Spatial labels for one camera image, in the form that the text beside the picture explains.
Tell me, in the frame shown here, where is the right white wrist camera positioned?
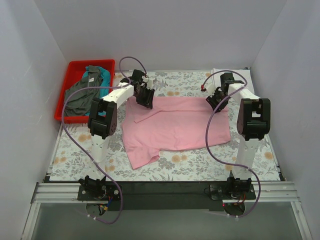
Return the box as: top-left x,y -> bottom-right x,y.
200,83 -> 216,96

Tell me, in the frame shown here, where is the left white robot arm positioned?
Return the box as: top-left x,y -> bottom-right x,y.
79,69 -> 155,200

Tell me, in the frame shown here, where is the purple cable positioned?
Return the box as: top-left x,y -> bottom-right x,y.
61,56 -> 149,225
200,69 -> 262,219

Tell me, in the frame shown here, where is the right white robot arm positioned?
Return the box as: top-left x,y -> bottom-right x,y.
201,70 -> 271,200

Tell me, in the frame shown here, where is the pink t shirt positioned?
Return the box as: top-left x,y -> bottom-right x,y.
122,96 -> 231,169

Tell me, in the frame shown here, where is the aluminium rail frame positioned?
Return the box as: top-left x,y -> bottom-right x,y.
22,181 -> 312,240

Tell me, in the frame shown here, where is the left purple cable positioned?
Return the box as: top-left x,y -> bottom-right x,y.
61,56 -> 149,225

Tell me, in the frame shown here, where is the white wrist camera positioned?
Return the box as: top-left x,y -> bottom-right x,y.
144,77 -> 154,90
200,83 -> 216,96

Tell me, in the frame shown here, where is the folded white t shirt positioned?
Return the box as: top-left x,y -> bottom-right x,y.
209,68 -> 255,94

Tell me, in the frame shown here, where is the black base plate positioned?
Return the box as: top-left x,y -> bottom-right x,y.
77,180 -> 257,211

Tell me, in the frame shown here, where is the red plastic bin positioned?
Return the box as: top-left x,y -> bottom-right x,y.
54,59 -> 116,122

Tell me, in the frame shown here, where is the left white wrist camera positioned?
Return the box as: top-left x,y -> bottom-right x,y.
144,77 -> 154,90

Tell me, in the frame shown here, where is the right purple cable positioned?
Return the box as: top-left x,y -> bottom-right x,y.
200,69 -> 262,219

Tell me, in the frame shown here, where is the grey t shirt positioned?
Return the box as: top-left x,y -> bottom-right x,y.
64,78 -> 107,117

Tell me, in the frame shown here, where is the teal t shirt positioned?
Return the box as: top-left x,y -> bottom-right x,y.
80,65 -> 111,116

